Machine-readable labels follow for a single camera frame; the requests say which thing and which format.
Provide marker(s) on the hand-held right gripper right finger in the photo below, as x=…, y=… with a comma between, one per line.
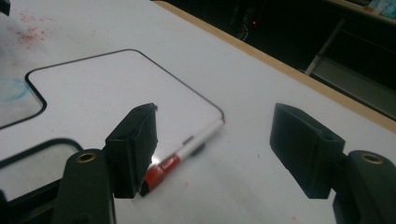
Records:
x=305, y=149

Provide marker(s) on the white metal frame desk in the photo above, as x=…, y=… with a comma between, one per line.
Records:
x=358, y=84

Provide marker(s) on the white paddle whiteboard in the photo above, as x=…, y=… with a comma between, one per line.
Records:
x=109, y=93

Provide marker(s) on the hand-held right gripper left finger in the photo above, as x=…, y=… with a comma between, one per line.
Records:
x=134, y=149

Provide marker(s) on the pale blue box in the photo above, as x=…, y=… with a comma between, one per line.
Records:
x=384, y=7

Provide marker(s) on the white marker with red cap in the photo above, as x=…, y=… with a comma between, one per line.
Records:
x=193, y=146

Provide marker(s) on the dark device with red light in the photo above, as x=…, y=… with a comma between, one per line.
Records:
x=253, y=23

